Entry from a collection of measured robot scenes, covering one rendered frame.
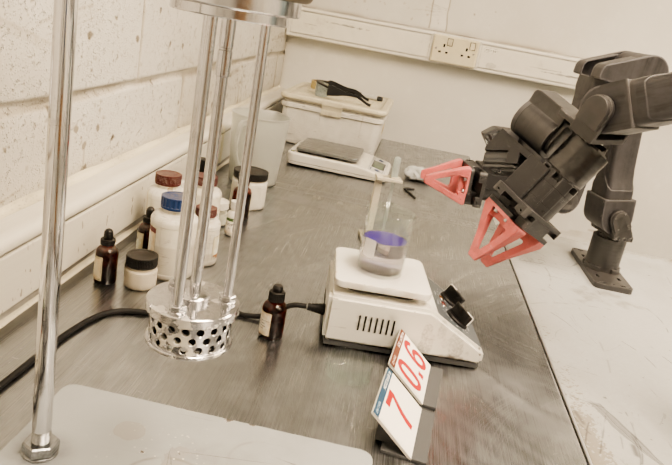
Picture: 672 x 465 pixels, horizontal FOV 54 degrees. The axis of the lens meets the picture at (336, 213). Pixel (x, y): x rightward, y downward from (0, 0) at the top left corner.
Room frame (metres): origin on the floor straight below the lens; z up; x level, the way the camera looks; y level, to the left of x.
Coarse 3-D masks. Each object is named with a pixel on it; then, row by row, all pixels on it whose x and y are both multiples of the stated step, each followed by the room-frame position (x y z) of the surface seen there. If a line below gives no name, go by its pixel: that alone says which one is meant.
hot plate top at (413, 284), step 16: (336, 256) 0.82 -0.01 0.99; (352, 256) 0.83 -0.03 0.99; (336, 272) 0.76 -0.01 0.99; (352, 272) 0.77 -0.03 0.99; (416, 272) 0.81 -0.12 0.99; (352, 288) 0.74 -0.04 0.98; (368, 288) 0.74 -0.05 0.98; (384, 288) 0.74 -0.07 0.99; (400, 288) 0.75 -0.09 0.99; (416, 288) 0.76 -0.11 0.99
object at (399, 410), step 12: (396, 384) 0.62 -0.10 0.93; (396, 396) 0.60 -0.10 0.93; (408, 396) 0.62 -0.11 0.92; (384, 408) 0.57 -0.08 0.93; (396, 408) 0.59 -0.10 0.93; (408, 408) 0.61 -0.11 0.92; (384, 420) 0.55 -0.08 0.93; (396, 420) 0.57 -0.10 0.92; (408, 420) 0.59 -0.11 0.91; (396, 432) 0.55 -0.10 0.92; (408, 432) 0.57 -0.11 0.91; (408, 444) 0.55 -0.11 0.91
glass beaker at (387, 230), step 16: (368, 208) 0.80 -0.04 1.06; (384, 208) 0.82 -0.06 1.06; (400, 208) 0.82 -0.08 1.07; (368, 224) 0.78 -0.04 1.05; (384, 224) 0.76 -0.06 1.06; (400, 224) 0.77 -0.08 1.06; (368, 240) 0.77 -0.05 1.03; (384, 240) 0.76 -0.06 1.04; (400, 240) 0.77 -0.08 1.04; (368, 256) 0.77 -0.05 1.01; (384, 256) 0.76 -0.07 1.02; (400, 256) 0.77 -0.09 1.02; (368, 272) 0.77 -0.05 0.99; (384, 272) 0.76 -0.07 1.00; (400, 272) 0.78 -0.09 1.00
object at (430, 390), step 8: (392, 352) 0.67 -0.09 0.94; (392, 368) 0.65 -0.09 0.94; (432, 368) 0.72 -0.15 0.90; (400, 376) 0.64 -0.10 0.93; (432, 376) 0.70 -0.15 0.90; (440, 376) 0.71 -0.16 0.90; (408, 384) 0.64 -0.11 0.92; (424, 384) 0.68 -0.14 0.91; (432, 384) 0.68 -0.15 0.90; (424, 392) 0.66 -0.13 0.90; (432, 392) 0.67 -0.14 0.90; (416, 400) 0.64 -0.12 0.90; (424, 400) 0.65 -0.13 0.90; (432, 400) 0.65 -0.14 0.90; (432, 408) 0.64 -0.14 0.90
